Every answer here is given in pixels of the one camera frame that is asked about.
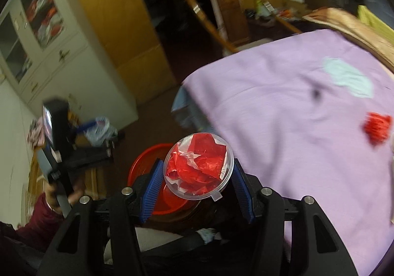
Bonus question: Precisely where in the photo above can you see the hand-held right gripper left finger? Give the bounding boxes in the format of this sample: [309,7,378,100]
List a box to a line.
[36,157,165,276]

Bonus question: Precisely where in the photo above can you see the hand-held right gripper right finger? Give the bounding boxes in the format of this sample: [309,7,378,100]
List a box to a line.
[231,159,359,276]

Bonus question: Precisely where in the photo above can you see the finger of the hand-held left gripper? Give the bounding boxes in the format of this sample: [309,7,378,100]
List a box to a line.
[72,137,119,170]
[73,118,99,135]

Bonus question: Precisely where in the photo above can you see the red plastic basket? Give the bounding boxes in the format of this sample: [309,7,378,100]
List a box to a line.
[127,143,197,215]

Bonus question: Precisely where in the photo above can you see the clear round plastic container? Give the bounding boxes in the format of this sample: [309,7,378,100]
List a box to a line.
[163,132,235,202]

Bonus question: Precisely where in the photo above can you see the person's left forearm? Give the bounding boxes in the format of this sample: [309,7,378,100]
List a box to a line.
[0,193,66,253]

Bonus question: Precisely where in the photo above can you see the person's left hand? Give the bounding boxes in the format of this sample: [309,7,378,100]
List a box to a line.
[46,176,85,212]

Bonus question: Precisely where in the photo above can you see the bin with white plastic bag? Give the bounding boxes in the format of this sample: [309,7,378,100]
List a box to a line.
[84,116,119,147]

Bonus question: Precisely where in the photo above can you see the patterned pink cloth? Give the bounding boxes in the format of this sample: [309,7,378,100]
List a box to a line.
[27,117,47,149]

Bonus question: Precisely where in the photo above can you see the stacked wooden boards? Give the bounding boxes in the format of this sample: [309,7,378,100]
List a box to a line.
[26,110,107,203]

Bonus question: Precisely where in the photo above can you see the white metal cabinet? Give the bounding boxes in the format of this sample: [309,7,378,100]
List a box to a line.
[0,0,139,130]

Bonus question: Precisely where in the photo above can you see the grey fleece garment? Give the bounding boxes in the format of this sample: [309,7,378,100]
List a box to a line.
[103,227,197,266]

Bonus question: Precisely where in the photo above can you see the yellow-brown wooden board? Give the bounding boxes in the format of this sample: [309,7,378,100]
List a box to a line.
[66,0,177,106]

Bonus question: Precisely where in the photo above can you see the red crumpled packet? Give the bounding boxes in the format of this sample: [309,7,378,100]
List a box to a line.
[362,111,393,146]

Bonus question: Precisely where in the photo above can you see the brown patterned pillow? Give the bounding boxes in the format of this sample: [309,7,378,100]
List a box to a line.
[303,7,394,75]

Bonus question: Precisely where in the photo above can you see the yellow cloth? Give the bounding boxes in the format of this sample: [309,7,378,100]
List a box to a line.
[357,4,394,36]

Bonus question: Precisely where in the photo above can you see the wooden chair frame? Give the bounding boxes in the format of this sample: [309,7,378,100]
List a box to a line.
[179,0,304,56]

